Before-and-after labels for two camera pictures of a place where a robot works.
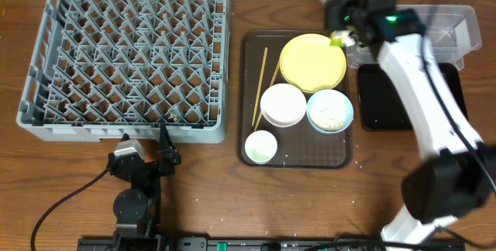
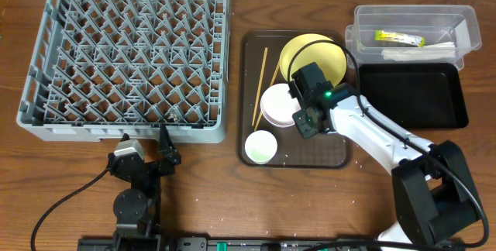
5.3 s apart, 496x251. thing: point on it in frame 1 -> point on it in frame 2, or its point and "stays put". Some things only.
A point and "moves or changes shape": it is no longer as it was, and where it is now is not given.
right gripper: x=338 y=5 -> x=305 y=131
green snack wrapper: x=341 y=38 moves or changes shape
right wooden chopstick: x=270 y=84 stays put
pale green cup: x=260 y=146 stays put
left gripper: x=153 y=164 stays put
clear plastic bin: x=452 y=32 stays put
